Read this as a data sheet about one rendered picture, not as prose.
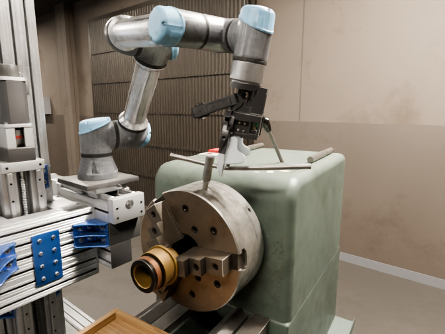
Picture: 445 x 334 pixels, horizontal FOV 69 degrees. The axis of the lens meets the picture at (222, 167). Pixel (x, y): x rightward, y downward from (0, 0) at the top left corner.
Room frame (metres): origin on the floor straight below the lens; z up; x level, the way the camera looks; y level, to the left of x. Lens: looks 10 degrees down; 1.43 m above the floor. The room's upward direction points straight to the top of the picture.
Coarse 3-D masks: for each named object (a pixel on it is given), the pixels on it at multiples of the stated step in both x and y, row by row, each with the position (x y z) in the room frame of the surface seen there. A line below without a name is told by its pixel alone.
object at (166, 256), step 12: (156, 252) 0.66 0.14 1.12; (168, 252) 0.67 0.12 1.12; (132, 264) 0.65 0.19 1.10; (144, 264) 0.63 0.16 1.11; (156, 264) 0.63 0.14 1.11; (168, 264) 0.65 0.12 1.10; (132, 276) 0.65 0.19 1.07; (144, 276) 0.66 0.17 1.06; (156, 276) 0.62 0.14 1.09; (168, 276) 0.64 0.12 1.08; (144, 288) 0.63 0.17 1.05; (156, 288) 0.62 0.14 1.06
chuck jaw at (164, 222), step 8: (160, 200) 0.80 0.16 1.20; (152, 208) 0.75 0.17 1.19; (160, 208) 0.76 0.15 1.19; (168, 208) 0.78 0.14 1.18; (152, 216) 0.76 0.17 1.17; (160, 216) 0.74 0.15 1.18; (168, 216) 0.76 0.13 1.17; (152, 224) 0.76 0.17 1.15; (160, 224) 0.73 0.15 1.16; (168, 224) 0.74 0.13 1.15; (176, 224) 0.76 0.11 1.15; (152, 232) 0.73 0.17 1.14; (160, 232) 0.71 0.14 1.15; (168, 232) 0.73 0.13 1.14; (176, 232) 0.75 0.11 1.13; (152, 240) 0.70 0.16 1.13; (160, 240) 0.70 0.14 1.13; (168, 240) 0.72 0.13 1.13; (176, 240) 0.73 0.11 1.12
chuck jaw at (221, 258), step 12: (192, 252) 0.70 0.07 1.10; (204, 252) 0.69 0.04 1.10; (216, 252) 0.69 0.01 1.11; (228, 252) 0.69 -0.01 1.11; (180, 264) 0.66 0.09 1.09; (192, 264) 0.67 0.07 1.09; (204, 264) 0.67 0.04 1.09; (216, 264) 0.66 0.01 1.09; (228, 264) 0.67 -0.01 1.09; (240, 264) 0.68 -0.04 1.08; (180, 276) 0.66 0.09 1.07
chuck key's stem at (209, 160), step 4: (208, 156) 0.76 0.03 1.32; (212, 156) 0.76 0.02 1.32; (208, 160) 0.76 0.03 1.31; (212, 160) 0.76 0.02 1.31; (208, 164) 0.76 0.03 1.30; (212, 164) 0.76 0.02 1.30; (204, 168) 0.76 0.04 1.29; (208, 168) 0.76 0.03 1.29; (212, 168) 0.76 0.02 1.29; (204, 172) 0.76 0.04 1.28; (208, 172) 0.76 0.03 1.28; (204, 176) 0.76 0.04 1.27; (208, 176) 0.76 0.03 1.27; (204, 180) 0.76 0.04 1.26; (208, 180) 0.76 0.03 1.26; (204, 184) 0.77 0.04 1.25; (208, 184) 0.77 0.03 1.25; (204, 188) 0.77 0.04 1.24
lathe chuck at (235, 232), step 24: (168, 192) 0.78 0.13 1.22; (192, 192) 0.74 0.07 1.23; (216, 192) 0.77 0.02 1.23; (144, 216) 0.83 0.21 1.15; (192, 216) 0.74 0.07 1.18; (216, 216) 0.70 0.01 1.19; (240, 216) 0.74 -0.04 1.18; (144, 240) 0.83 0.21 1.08; (192, 240) 0.85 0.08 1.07; (216, 240) 0.70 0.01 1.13; (240, 240) 0.69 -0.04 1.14; (192, 288) 0.74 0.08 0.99; (216, 288) 0.70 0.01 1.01; (240, 288) 0.71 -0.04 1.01
